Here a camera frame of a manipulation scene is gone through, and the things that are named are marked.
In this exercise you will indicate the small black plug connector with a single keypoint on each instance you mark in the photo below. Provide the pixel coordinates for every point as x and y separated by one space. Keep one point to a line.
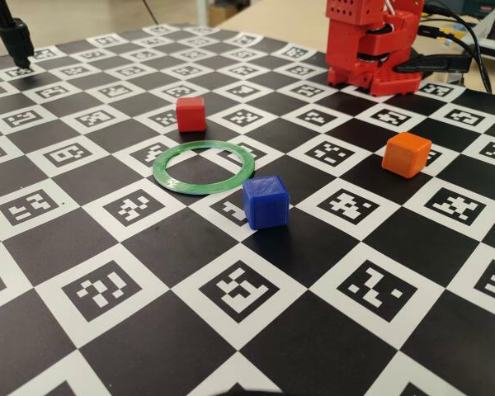
435 32

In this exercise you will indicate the red robot arm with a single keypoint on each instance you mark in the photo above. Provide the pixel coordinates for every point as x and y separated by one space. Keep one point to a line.
371 53

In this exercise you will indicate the orange cube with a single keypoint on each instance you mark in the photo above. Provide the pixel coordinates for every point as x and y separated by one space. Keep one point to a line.
405 156

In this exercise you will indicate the black white marker checkerboard mat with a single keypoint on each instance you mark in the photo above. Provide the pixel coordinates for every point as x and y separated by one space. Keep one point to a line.
148 247

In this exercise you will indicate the blue cube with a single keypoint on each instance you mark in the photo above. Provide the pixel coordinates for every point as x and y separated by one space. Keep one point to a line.
266 204

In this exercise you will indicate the cardboard box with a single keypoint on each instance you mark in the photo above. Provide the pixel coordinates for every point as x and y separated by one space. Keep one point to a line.
223 11

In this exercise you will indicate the red cube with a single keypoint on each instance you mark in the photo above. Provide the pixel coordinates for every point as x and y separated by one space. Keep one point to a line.
191 115

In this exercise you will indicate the large black plug connector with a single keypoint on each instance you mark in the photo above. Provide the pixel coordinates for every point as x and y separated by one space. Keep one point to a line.
435 64

